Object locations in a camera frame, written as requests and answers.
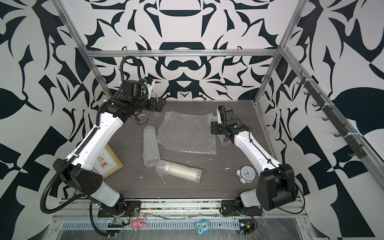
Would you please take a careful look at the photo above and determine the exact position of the white alarm clock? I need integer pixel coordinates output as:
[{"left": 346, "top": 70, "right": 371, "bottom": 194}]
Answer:
[{"left": 236, "top": 166, "right": 257, "bottom": 184}]

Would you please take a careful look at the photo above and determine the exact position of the right circuit board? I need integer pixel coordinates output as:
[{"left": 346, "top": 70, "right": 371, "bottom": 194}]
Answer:
[{"left": 240, "top": 220, "right": 257, "bottom": 236}]

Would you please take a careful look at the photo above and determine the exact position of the bubble-wrapped purple item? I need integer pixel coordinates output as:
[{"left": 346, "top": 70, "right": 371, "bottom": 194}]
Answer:
[{"left": 218, "top": 135, "right": 232, "bottom": 147}]

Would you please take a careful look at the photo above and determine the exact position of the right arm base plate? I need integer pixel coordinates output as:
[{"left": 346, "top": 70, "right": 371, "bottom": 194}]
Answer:
[{"left": 219, "top": 198, "right": 263, "bottom": 217}]

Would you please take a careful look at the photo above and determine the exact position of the left circuit board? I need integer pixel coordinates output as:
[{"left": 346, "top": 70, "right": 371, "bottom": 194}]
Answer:
[{"left": 107, "top": 219, "right": 131, "bottom": 228}]

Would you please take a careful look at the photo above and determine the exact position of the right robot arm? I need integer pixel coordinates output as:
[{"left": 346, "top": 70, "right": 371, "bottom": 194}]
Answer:
[{"left": 211, "top": 106, "right": 304, "bottom": 211}]

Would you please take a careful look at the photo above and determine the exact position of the bubble-wrapped roll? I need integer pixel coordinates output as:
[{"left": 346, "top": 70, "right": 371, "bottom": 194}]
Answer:
[{"left": 143, "top": 126, "right": 161, "bottom": 168}]

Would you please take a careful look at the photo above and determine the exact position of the bubble wrap around vase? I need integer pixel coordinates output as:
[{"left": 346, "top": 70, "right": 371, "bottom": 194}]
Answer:
[{"left": 157, "top": 112, "right": 217, "bottom": 155}]

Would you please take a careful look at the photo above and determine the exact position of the black hook rail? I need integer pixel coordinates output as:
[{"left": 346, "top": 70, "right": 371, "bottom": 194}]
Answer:
[{"left": 297, "top": 77, "right": 368, "bottom": 159}]

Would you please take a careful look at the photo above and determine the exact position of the brown tape roll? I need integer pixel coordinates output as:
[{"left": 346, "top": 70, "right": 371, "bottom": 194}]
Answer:
[{"left": 135, "top": 113, "right": 149, "bottom": 125}]

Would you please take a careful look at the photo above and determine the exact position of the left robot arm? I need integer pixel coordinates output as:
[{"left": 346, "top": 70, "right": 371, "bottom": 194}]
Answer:
[{"left": 40, "top": 56, "right": 166, "bottom": 216}]

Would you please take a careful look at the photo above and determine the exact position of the clear glass vase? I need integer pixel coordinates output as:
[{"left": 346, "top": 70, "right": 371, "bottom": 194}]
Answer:
[{"left": 151, "top": 112, "right": 164, "bottom": 120}]

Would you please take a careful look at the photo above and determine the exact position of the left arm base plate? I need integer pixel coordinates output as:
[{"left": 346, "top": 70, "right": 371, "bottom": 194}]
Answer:
[{"left": 97, "top": 201, "right": 142, "bottom": 218}]

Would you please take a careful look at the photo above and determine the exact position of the pink toy figure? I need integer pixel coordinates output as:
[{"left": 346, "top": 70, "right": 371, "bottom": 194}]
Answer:
[{"left": 131, "top": 218, "right": 147, "bottom": 231}]

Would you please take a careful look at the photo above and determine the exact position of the wooden picture frame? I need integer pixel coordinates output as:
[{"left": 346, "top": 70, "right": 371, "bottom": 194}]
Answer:
[{"left": 92, "top": 145, "right": 123, "bottom": 179}]

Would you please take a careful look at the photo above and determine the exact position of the circuit board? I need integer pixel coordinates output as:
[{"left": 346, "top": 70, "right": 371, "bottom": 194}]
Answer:
[
  {"left": 107, "top": 219, "right": 131, "bottom": 228},
  {"left": 240, "top": 220, "right": 257, "bottom": 236}
]

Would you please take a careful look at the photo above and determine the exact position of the black corrugated cable hose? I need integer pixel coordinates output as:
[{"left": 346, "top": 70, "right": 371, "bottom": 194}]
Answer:
[{"left": 89, "top": 202, "right": 121, "bottom": 238}]

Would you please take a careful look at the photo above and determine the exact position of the blue toy figure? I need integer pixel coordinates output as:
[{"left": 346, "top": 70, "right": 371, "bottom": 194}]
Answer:
[{"left": 195, "top": 220, "right": 211, "bottom": 236}]

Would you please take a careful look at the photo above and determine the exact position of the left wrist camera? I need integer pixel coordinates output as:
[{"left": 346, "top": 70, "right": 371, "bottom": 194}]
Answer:
[{"left": 144, "top": 77, "right": 155, "bottom": 99}]

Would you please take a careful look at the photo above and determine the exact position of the white perforated cable duct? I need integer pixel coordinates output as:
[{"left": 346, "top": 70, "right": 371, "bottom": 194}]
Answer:
[{"left": 61, "top": 219, "right": 240, "bottom": 231}]

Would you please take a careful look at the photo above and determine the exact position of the bubble-wrapped cylinder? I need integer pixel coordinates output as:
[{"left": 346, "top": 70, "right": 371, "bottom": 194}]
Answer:
[{"left": 155, "top": 160, "right": 203, "bottom": 184}]

